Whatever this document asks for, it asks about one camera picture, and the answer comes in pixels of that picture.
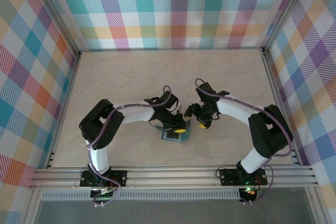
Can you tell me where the teal card holder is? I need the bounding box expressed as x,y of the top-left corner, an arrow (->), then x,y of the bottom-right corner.
160,120 -> 192,143

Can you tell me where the right controller board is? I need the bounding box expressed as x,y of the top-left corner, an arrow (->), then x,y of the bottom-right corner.
240,186 -> 258,202

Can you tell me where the controller board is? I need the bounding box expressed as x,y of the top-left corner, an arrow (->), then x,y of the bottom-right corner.
240,186 -> 258,202
90,187 -> 118,200

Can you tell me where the left controller board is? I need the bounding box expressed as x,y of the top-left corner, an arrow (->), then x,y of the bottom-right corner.
90,187 -> 118,200

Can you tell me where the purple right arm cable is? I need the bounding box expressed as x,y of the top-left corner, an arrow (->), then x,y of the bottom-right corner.
194,78 -> 294,205

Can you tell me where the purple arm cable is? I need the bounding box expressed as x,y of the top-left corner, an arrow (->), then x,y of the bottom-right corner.
194,78 -> 294,205
86,84 -> 174,208

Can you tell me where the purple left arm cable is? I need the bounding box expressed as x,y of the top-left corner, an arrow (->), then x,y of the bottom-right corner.
86,84 -> 174,208

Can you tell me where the aluminium mounting rail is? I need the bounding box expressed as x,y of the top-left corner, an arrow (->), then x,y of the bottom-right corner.
28,166 -> 320,190

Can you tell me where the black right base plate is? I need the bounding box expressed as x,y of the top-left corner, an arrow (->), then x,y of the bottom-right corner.
219,168 -> 268,186

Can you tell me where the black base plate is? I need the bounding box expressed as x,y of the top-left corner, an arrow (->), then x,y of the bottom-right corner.
79,170 -> 128,187
219,168 -> 268,186

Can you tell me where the grey slotted cable duct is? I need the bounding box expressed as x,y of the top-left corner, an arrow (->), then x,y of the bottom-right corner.
41,191 -> 241,200

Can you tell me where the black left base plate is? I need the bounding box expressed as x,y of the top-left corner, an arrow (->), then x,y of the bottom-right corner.
79,170 -> 128,187

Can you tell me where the aluminium side rail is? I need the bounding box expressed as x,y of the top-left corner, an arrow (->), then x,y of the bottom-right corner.
261,48 -> 301,166
46,50 -> 82,169

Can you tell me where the aluminium frame post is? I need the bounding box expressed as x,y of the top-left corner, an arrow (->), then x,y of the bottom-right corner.
26,0 -> 82,55
262,0 -> 313,51

